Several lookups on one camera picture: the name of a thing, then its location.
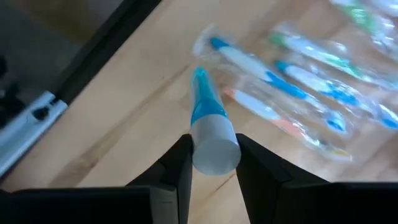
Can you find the green white toothbrush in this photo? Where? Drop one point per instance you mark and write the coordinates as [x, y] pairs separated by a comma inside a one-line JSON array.
[[360, 17], [314, 53]]

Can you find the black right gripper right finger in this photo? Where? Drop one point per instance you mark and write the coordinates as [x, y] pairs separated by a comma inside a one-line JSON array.
[[311, 205]]

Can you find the orange white toothbrush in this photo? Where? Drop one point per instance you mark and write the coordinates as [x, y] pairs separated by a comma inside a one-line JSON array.
[[258, 105]]

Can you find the blue white toothbrush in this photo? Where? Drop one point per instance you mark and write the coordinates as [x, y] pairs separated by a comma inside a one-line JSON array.
[[248, 65], [311, 81]]

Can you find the silver metal mounting bracket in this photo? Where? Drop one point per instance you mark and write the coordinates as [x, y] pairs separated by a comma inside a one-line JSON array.
[[28, 130]]

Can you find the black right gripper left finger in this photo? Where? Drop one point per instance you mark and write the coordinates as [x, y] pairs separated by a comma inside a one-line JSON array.
[[109, 205]]

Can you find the black aluminium table frame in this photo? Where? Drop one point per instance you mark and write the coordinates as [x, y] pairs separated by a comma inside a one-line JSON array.
[[102, 46]]

